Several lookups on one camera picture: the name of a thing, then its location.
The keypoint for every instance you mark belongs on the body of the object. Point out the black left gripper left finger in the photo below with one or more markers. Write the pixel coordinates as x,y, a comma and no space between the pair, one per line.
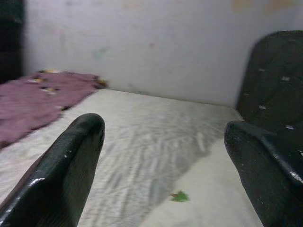
52,184

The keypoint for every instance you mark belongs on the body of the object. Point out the white pillow with tree print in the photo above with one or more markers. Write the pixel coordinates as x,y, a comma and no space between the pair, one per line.
213,189

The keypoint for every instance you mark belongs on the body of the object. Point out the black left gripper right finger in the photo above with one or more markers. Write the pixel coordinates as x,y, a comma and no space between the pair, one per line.
267,179

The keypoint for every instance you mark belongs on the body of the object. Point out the dark furniture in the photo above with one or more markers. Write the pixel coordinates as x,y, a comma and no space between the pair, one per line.
11,42

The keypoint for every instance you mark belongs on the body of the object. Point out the purple cartoon print blanket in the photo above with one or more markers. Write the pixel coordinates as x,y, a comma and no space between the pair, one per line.
35,101

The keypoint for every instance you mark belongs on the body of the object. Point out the white quilted mattress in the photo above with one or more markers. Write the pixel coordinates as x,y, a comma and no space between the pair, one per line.
142,130

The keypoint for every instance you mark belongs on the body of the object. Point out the dark tufted headboard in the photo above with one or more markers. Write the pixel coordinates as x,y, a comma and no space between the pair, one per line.
272,82

